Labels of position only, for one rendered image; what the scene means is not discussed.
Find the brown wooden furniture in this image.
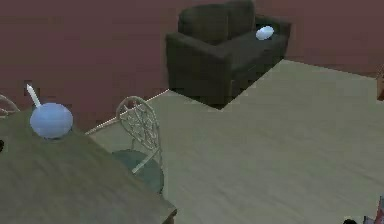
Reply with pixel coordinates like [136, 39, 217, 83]
[376, 64, 384, 102]

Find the pale blue round lantern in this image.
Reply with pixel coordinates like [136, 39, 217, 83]
[29, 102, 74, 140]

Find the dark grey sofa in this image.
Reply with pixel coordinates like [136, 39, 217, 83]
[165, 0, 292, 109]

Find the white candle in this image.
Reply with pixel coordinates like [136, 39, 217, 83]
[26, 83, 42, 109]

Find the pale blue ball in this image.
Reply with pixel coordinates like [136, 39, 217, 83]
[255, 25, 275, 41]

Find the brown wooden table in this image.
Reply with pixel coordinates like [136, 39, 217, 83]
[0, 107, 178, 224]

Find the white ornate metal chair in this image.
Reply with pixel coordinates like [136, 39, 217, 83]
[111, 95, 165, 195]
[0, 94, 21, 118]

